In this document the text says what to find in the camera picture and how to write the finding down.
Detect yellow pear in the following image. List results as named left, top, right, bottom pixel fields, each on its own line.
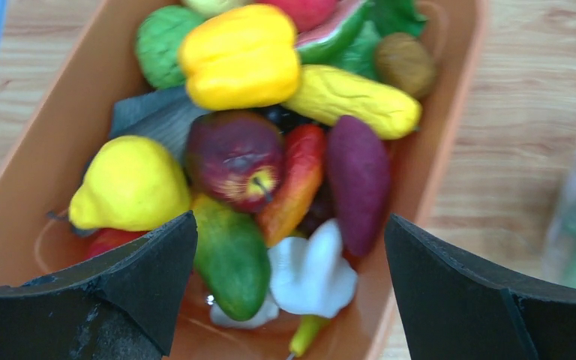
left=68, top=135, right=191, bottom=232

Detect yellow lemon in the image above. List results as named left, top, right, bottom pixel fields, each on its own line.
left=181, top=0, right=251, bottom=18

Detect white garlic bulb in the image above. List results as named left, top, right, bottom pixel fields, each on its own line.
left=210, top=218, right=358, bottom=329

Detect brown kiwi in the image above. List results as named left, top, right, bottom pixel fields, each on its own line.
left=373, top=32, right=437, bottom=99

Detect green mango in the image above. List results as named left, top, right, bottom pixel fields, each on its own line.
left=192, top=194, right=271, bottom=321

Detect orange red mango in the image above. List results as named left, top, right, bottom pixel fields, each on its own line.
left=256, top=124, right=326, bottom=248

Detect yellow bell pepper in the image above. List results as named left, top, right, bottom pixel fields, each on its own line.
left=178, top=4, right=301, bottom=110

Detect small yellow green chili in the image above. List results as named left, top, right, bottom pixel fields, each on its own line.
left=286, top=315, right=332, bottom=360

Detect watermelon slice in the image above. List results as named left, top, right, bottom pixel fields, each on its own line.
left=295, top=0, right=371, bottom=64

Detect purple sweet potato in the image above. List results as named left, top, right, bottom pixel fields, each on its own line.
left=325, top=115, right=392, bottom=257

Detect green lettuce leaf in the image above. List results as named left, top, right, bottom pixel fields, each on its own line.
left=326, top=1, right=427, bottom=80

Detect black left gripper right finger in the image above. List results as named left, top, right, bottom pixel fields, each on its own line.
left=385, top=215, right=576, bottom=359

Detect yellow corn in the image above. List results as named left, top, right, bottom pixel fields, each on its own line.
left=282, top=64, right=422, bottom=140

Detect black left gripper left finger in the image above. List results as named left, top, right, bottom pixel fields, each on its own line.
left=0, top=212, right=197, bottom=359

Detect green lime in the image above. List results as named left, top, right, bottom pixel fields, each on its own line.
left=134, top=5, right=205, bottom=89

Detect dark red apple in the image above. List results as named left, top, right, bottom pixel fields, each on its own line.
left=183, top=110, right=284, bottom=213

